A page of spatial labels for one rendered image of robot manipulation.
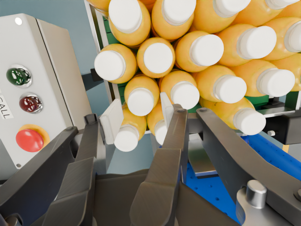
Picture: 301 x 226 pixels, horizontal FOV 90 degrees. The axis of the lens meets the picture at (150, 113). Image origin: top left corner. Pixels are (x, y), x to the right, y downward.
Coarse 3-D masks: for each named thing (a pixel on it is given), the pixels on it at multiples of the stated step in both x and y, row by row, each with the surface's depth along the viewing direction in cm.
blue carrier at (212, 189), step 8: (192, 176) 36; (192, 184) 33; (200, 184) 33; (208, 184) 33; (216, 184) 32; (200, 192) 31; (208, 192) 31; (216, 192) 31; (224, 192) 30; (208, 200) 29; (216, 200) 29; (224, 200) 29; (232, 200) 29; (224, 208) 27; (232, 208) 27; (232, 216) 26; (240, 224) 25
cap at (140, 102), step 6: (138, 90) 22; (144, 90) 23; (132, 96) 22; (138, 96) 22; (144, 96) 22; (150, 96) 22; (132, 102) 22; (138, 102) 22; (144, 102) 22; (150, 102) 22; (132, 108) 22; (138, 108) 22; (144, 108) 22; (150, 108) 22; (138, 114) 23; (144, 114) 23
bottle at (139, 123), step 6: (126, 108) 30; (126, 114) 28; (132, 114) 28; (126, 120) 26; (132, 120) 27; (138, 120) 27; (144, 120) 29; (120, 126) 26; (126, 126) 26; (132, 126) 26; (138, 126) 27; (144, 126) 28; (138, 132) 26; (144, 132) 29; (138, 138) 26
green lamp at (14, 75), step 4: (12, 68) 18; (16, 68) 18; (20, 68) 18; (8, 72) 18; (12, 72) 18; (16, 72) 18; (20, 72) 18; (24, 72) 18; (8, 76) 18; (12, 76) 18; (16, 76) 18; (20, 76) 18; (24, 76) 18; (8, 80) 18; (12, 80) 18; (16, 80) 18; (20, 80) 18; (24, 80) 18; (16, 84) 18; (20, 84) 18; (24, 84) 19
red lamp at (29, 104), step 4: (24, 96) 19; (28, 96) 19; (32, 96) 19; (20, 100) 19; (24, 100) 19; (28, 100) 19; (32, 100) 19; (36, 100) 19; (20, 104) 19; (24, 104) 19; (28, 104) 19; (32, 104) 19; (36, 104) 19; (24, 108) 19; (28, 108) 19; (32, 108) 19; (36, 108) 20; (28, 112) 19
